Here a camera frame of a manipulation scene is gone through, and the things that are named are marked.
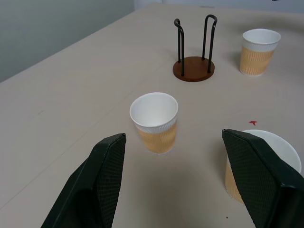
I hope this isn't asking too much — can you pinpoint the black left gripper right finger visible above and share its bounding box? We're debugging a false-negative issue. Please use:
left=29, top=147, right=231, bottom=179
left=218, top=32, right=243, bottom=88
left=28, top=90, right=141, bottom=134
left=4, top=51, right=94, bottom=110
left=221, top=129, right=304, bottom=228

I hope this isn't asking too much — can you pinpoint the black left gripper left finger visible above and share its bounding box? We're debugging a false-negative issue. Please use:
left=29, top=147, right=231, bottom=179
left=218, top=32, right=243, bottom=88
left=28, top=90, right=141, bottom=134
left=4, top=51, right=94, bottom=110
left=40, top=133, right=127, bottom=228

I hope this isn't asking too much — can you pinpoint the orange and white paper cup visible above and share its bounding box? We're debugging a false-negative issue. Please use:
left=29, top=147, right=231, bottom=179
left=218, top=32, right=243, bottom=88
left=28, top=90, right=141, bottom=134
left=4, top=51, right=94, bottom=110
left=129, top=92, right=179, bottom=155
left=225, top=129, right=302, bottom=204
left=239, top=28, right=282, bottom=77

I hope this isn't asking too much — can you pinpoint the wooden base wire cup holder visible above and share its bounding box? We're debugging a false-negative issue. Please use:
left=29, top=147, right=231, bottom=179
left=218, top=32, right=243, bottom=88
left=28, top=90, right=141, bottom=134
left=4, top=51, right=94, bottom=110
left=172, top=14, right=218, bottom=83

